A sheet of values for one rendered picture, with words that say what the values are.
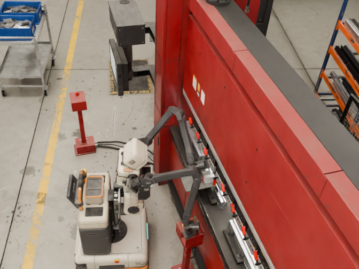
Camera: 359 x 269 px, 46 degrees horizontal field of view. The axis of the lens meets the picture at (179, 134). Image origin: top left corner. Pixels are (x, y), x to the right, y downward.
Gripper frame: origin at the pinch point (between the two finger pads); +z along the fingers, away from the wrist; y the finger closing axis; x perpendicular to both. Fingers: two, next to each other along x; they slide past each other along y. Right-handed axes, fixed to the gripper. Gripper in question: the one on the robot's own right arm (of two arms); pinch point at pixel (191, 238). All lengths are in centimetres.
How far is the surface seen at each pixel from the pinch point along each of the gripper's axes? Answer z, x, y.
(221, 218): -6.9, -0.4, 29.0
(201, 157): -12, 64, 41
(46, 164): 39, 197, -111
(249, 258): -15, -45, 30
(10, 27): -59, 353, -88
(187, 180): -24.2, 36.8, 17.9
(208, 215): -9.6, 5.8, 20.2
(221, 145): -67, 19, 48
